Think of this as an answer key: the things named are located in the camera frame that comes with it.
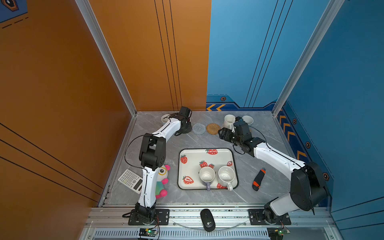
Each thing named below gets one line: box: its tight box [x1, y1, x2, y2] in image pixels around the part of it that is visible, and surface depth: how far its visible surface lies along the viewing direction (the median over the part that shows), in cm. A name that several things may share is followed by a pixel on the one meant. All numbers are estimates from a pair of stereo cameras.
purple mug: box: [199, 166, 216, 192], surface depth 83 cm
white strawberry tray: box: [177, 148, 239, 190], surface depth 93 cm
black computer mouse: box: [200, 208, 216, 233], surface depth 73 cm
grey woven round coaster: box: [192, 123, 206, 135], surface depth 111 cm
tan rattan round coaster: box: [206, 123, 221, 135], surface depth 112 cm
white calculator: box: [117, 169, 143, 194], surface depth 87 cm
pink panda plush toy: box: [155, 164, 171, 199], surface depth 82 cm
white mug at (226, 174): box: [218, 165, 236, 191], surface depth 83 cm
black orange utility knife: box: [252, 167, 267, 191], surface depth 86 cm
